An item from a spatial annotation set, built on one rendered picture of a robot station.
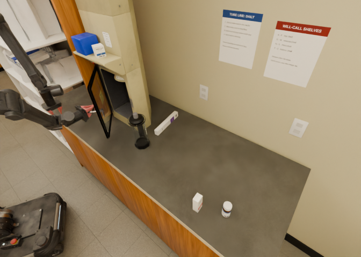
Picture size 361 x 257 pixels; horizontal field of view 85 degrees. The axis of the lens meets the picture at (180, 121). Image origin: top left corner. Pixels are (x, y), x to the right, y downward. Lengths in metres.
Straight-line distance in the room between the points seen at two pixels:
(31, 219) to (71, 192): 0.48
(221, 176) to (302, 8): 0.89
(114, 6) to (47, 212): 1.79
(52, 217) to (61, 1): 1.67
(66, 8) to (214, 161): 1.22
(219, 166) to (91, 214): 1.49
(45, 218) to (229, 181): 1.63
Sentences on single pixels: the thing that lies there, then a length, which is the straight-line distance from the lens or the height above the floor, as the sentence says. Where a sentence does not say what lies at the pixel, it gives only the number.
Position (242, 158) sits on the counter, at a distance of 1.31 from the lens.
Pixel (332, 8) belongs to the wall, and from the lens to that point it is 1.05.
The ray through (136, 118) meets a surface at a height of 1.18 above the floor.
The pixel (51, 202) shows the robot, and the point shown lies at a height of 0.24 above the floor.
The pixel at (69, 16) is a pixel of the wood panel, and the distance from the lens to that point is 1.43.
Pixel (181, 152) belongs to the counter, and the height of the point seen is 0.94.
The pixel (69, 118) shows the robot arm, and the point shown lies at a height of 1.26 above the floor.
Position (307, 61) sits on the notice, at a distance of 1.10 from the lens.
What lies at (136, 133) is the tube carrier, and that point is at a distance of 1.26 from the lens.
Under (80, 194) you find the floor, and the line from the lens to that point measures 2.50.
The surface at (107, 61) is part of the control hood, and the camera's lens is 1.15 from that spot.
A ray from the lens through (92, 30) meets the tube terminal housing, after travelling 1.33.
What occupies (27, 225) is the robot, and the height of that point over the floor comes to 0.26.
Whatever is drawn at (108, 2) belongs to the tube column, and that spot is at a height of 1.77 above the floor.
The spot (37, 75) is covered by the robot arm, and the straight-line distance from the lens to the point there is 1.49.
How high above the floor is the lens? 1.93
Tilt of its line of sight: 41 degrees down
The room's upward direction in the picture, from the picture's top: 3 degrees counter-clockwise
